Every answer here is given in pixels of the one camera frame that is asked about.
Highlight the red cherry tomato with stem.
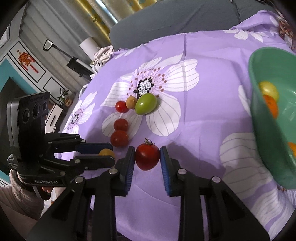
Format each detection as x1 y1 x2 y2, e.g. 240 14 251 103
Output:
135 138 160 171

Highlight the large green tomato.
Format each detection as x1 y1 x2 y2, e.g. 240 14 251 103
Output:
258 81 280 102

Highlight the orange mandarin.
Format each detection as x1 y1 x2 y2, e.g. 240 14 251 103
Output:
263 94 278 119
288 142 296 157

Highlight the pink sleeved left forearm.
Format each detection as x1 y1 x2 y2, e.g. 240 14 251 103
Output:
1 170 45 239

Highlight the left hand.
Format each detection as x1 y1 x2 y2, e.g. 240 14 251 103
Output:
42 187 53 193

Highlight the red cherry tomato centre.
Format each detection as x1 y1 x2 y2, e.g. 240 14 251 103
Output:
110 130 129 148

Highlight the red cherry tomato upper middle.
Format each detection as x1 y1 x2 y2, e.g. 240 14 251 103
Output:
113 118 129 132

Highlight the white cabinet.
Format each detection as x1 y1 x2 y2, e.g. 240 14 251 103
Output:
45 104 63 133

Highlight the red cherry tomato far left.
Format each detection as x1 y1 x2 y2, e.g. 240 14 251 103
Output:
115 100 129 113

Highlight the small potted plant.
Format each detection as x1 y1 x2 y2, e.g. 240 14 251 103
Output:
58 89 72 108

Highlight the green tomato by flower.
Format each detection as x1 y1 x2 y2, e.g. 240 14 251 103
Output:
135 93 158 115

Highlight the purple floral tablecloth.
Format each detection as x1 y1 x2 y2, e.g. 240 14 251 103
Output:
63 11 295 238

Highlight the black phone tripod stand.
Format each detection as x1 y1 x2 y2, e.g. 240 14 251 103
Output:
43 39 94 81

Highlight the white knitted cloth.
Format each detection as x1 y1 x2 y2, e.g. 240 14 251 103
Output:
90 45 114 73

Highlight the white paper roll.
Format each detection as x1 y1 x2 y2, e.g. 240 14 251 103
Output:
79 37 100 60

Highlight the red chinese knot decoration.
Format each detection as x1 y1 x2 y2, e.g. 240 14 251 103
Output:
17 50 39 74

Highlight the gold patterned curtain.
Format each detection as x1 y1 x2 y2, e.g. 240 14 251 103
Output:
76 0 160 45

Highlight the grey sofa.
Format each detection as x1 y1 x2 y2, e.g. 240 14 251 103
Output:
109 0 275 50

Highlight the green plastic bowl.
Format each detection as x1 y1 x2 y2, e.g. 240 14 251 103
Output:
247 47 296 190

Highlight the snack jar with label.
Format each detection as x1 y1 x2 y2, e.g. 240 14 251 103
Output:
278 20 295 51

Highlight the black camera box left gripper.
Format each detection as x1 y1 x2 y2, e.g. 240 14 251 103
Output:
6 91 50 161

